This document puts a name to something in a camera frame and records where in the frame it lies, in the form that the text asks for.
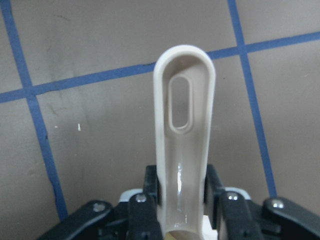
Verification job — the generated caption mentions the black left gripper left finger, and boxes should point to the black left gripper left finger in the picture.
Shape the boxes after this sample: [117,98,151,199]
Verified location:
[39,165,163,240]

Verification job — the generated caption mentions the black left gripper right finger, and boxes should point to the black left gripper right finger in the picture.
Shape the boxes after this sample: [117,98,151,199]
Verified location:
[204,164,320,240]

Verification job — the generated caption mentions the beige hand brush black bristles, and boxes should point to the beige hand brush black bristles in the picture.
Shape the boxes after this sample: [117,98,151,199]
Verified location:
[153,45,216,240]

